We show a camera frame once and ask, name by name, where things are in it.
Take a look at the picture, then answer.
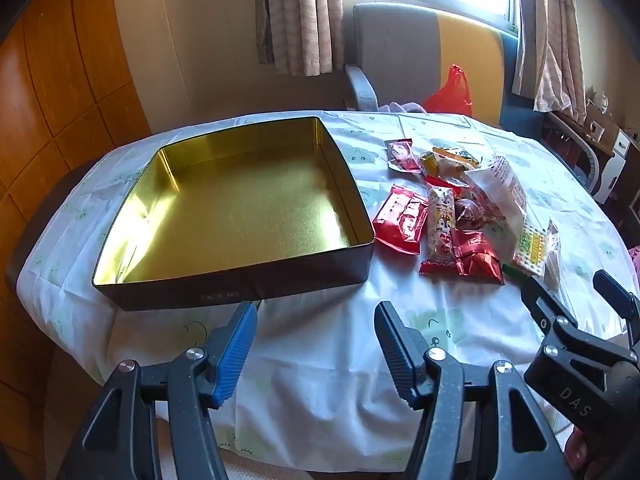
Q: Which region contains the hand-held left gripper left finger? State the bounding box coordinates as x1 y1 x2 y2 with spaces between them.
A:
55 302 258 480

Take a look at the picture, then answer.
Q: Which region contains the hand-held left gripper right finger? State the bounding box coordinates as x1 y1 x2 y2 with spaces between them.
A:
374 302 576 480

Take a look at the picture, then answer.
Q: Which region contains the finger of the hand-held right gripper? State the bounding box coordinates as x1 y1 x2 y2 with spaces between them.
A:
519 276 581 356
592 269 640 348

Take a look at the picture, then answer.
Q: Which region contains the white clear packet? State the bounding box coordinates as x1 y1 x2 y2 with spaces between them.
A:
542 217 563 293

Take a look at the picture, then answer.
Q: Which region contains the green yellow cracker packet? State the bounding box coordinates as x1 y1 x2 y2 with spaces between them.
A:
502 217 551 278

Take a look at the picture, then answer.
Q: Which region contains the crinkled red foil packet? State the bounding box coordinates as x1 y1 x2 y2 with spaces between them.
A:
452 227 505 283

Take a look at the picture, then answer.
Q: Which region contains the dark brown round packet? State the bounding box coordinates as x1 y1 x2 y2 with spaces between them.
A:
452 196 493 231

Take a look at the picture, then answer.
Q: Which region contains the large clear bread packet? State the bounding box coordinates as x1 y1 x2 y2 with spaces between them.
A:
462 156 528 263

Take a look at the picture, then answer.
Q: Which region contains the long white red bar packet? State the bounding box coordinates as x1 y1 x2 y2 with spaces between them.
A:
419 185 463 277

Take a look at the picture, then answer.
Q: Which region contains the large red packet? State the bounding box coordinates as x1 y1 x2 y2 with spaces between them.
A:
372 184 430 256

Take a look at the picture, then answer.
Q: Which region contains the gold square tin box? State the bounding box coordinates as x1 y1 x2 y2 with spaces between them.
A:
91 116 376 312

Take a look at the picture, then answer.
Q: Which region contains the clear packet with yellow cake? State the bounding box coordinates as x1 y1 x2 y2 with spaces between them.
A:
432 145 482 171

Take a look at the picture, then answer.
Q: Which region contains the small red white packet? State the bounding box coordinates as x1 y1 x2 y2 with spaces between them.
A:
384 139 423 175

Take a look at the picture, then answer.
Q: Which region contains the person's right hand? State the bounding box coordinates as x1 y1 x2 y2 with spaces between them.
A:
562 430 608 480

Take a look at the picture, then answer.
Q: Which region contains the white cloud print tablecloth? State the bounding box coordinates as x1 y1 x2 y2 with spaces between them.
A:
15 109 640 461

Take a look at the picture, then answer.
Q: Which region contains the white appliance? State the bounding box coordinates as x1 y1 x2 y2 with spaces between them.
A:
595 130 640 206

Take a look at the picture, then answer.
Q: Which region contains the cluttered wooden side cabinet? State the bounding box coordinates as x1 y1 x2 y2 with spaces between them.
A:
542 92 640 206

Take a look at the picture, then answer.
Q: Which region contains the red plastic bag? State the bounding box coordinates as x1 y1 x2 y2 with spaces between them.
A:
422 64 473 118

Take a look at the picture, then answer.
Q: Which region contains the pink cloth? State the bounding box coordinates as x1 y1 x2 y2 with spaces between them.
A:
377 101 426 115

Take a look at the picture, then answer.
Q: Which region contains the dark table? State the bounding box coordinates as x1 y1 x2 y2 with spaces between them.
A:
5 157 98 311

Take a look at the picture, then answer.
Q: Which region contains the beige patterned curtain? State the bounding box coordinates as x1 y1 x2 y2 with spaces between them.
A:
510 0 587 123
255 0 346 77

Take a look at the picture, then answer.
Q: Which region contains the grey yellow blue armchair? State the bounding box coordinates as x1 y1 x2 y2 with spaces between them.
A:
344 2 548 133

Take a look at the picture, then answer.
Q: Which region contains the orange wooden wardrobe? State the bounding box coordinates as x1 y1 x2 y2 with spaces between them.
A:
0 0 153 480

